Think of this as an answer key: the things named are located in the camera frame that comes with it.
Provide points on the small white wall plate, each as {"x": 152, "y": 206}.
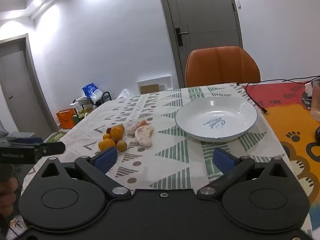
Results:
{"x": 239, "y": 4}

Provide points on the orange box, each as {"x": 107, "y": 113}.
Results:
{"x": 65, "y": 119}

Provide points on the white plastic bag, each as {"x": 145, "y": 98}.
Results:
{"x": 82, "y": 100}

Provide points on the large peeled pomelo segment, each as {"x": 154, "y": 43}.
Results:
{"x": 144, "y": 136}

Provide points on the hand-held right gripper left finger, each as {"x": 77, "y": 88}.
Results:
{"x": 106, "y": 160}

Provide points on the dark red plum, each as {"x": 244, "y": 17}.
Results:
{"x": 108, "y": 130}

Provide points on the blue plastic bag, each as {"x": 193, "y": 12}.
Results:
{"x": 91, "y": 91}

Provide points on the green yellow package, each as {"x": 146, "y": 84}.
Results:
{"x": 83, "y": 112}

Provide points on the medium orange mandarin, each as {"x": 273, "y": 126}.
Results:
{"x": 106, "y": 145}

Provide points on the orange leather chair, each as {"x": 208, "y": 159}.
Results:
{"x": 220, "y": 67}

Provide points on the grey blue box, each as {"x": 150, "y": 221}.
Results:
{"x": 20, "y": 135}

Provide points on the white charger plug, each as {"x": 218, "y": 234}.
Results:
{"x": 308, "y": 88}

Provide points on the large orange mandarin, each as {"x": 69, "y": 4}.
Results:
{"x": 116, "y": 132}

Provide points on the black metal rack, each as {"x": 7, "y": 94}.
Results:
{"x": 105, "y": 97}

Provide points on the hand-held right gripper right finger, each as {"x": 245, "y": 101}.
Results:
{"x": 223, "y": 161}

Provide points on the clear plastic bag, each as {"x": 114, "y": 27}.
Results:
{"x": 125, "y": 93}

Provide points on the green yellow round fruit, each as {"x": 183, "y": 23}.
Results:
{"x": 121, "y": 145}

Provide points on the narrow grey door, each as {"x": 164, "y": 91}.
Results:
{"x": 17, "y": 80}

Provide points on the red orange paw print mat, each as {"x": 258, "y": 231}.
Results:
{"x": 282, "y": 115}

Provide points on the person's left hand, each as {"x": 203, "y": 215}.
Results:
{"x": 7, "y": 195}

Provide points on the white plate with blue rim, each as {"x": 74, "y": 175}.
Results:
{"x": 225, "y": 110}

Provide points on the brown cardboard sheet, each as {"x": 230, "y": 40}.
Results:
{"x": 149, "y": 88}

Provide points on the translucent plastic cup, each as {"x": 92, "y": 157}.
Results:
{"x": 316, "y": 100}

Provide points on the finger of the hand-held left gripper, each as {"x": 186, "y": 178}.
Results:
{"x": 52, "y": 148}

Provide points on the large grey door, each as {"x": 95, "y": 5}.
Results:
{"x": 200, "y": 5}

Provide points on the black round object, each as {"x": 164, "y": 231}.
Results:
{"x": 317, "y": 133}

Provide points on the patterned white green tablecloth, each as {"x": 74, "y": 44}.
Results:
{"x": 162, "y": 110}

